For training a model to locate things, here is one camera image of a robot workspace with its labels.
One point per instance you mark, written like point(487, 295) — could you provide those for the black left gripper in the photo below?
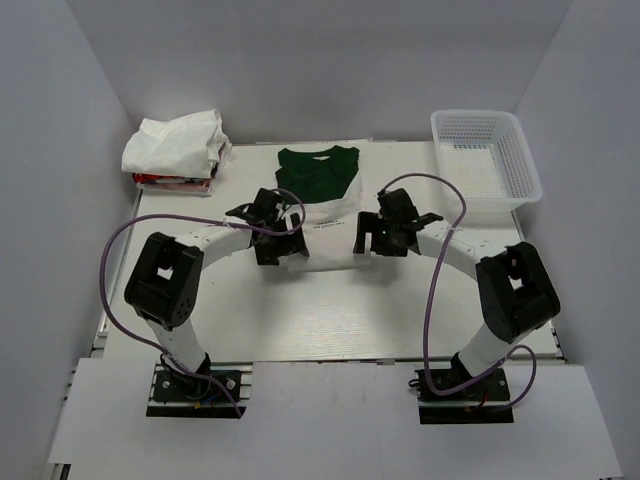
point(290, 243)

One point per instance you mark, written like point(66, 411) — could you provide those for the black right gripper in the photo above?
point(369, 223)

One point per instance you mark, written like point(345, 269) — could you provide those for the white and green t-shirt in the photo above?
point(329, 184)

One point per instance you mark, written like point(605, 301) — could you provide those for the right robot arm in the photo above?
point(515, 291)

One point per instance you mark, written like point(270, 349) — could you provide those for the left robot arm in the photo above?
point(164, 283)

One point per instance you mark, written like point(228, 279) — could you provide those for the crumpled white t-shirt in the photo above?
point(189, 146)

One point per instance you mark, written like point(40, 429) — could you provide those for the white plastic basket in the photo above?
point(485, 154)

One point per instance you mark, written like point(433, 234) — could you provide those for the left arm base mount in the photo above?
point(175, 395)

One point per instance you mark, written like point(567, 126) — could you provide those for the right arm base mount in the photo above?
point(483, 403)

